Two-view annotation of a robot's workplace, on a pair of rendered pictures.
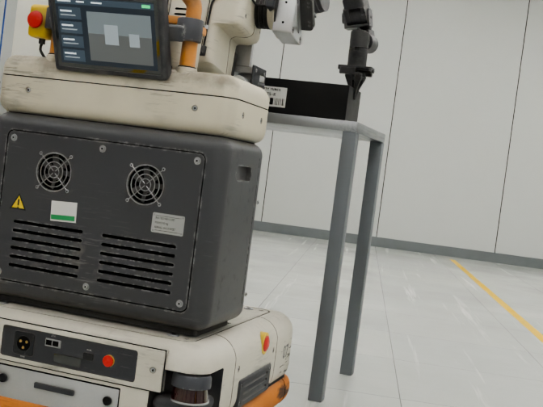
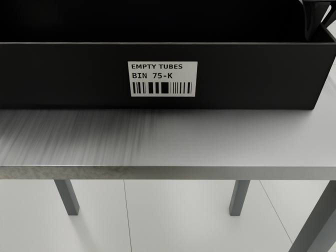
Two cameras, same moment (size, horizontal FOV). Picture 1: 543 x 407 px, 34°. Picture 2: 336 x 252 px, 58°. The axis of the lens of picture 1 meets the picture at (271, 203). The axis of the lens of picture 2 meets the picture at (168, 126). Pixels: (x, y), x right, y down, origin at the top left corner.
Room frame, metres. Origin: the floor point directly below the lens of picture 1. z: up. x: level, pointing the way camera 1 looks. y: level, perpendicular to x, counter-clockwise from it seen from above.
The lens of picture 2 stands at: (2.30, 0.14, 1.10)
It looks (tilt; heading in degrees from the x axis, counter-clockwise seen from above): 42 degrees down; 343
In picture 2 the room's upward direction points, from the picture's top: straight up
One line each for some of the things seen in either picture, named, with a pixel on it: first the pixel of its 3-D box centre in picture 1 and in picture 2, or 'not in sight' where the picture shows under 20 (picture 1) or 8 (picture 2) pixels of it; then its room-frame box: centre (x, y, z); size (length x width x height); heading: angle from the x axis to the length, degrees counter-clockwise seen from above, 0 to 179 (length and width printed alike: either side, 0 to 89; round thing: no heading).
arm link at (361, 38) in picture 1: (359, 40); not in sight; (2.67, -0.20, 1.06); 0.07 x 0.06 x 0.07; 156
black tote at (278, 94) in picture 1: (263, 98); (133, 50); (2.75, 0.07, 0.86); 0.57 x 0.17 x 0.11; 73
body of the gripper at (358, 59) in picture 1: (357, 60); not in sight; (2.66, -0.20, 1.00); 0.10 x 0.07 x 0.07; 73
